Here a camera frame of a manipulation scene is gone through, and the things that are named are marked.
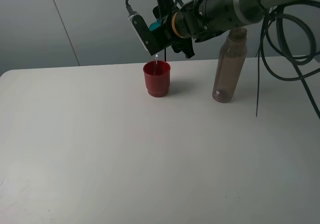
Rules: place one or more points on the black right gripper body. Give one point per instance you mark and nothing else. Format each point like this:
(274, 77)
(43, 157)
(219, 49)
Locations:
(155, 42)

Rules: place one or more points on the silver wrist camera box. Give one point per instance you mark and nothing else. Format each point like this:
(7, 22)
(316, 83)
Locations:
(133, 24)

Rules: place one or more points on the teal translucent plastic cup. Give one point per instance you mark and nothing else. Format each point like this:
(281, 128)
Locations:
(159, 26)

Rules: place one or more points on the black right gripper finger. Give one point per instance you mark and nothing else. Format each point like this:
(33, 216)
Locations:
(184, 45)
(163, 11)

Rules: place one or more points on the red plastic cup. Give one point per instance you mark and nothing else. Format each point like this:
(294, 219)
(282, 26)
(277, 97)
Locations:
(157, 78)

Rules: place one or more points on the brown translucent water bottle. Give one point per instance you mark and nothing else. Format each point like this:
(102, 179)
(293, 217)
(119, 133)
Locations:
(230, 63)

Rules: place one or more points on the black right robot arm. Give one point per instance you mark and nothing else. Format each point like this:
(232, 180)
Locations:
(207, 19)

